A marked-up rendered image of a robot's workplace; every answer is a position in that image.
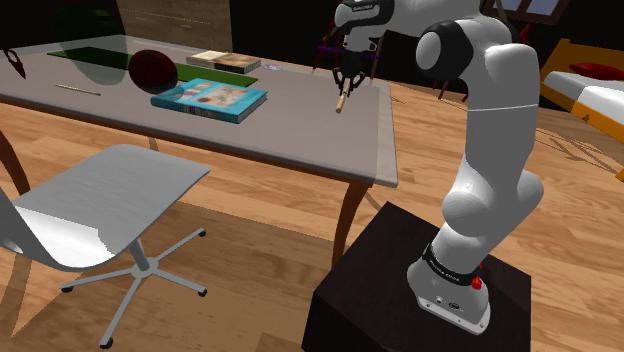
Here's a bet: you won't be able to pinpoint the yellow frame bed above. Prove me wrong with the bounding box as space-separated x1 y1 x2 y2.
538 38 624 183

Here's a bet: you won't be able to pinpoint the blue hardcover book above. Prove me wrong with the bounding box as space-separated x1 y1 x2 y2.
149 77 268 125

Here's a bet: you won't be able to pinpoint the dark red ball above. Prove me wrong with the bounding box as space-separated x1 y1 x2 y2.
128 49 179 95

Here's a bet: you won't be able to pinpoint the thin tan pencil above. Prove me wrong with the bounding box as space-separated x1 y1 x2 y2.
54 83 102 97

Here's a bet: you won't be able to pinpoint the red and purple frame chair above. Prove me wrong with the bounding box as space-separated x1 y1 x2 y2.
311 19 533 103

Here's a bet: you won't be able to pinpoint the wooden cabinet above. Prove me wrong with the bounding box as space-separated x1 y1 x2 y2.
115 0 234 54

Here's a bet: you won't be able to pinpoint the dark robot stand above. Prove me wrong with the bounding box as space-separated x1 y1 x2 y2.
301 201 533 352

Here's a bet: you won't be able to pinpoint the beige and dark book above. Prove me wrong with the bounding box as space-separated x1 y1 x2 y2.
185 50 262 75

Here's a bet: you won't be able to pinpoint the grey top wooden table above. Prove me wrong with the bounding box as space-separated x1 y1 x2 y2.
0 33 400 270

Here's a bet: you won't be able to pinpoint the wooden frame window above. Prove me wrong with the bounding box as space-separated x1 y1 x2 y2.
483 0 574 26

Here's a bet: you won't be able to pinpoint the tan wooden stick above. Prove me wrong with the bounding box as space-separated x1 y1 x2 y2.
335 79 353 115

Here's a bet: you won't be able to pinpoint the grey swivel chair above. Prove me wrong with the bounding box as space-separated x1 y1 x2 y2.
0 143 211 350

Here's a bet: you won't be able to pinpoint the green flat mat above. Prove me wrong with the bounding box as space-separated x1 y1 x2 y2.
46 46 259 88

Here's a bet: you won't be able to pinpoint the dark red scissors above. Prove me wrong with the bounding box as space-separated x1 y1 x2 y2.
1 47 28 80

